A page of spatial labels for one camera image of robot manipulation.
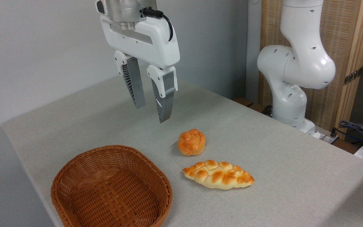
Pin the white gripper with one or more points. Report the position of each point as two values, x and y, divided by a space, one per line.
156 44

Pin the round knotted bread roll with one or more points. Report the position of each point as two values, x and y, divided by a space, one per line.
191 142

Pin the brown woven wicker basket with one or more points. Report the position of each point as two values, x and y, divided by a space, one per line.
112 189

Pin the long braided bread loaf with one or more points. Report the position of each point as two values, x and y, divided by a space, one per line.
219 175

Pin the brown wooden plank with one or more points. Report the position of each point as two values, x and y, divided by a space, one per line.
247 102

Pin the wooden woven folding screen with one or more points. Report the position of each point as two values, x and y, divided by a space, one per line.
342 37

